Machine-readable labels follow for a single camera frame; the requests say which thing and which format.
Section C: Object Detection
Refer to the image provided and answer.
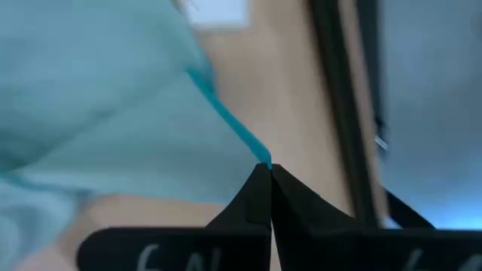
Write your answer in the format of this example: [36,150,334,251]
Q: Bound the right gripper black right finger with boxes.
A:
[271,164,482,271]

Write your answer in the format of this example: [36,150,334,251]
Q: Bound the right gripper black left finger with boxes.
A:
[77,163,273,271]

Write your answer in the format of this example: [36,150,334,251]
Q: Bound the light blue microfiber towel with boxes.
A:
[0,0,273,271]

